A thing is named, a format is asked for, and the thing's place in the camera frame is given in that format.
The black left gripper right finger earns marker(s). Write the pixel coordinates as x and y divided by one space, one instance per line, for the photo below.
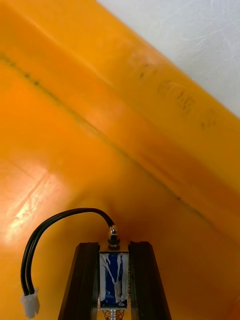
147 282

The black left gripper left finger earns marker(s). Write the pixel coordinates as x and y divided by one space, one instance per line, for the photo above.
81 282

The solenoid with blue label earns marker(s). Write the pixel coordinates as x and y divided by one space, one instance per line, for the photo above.
113 277

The yellow-orange plastic bin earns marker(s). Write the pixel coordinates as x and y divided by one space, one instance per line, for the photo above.
75 125

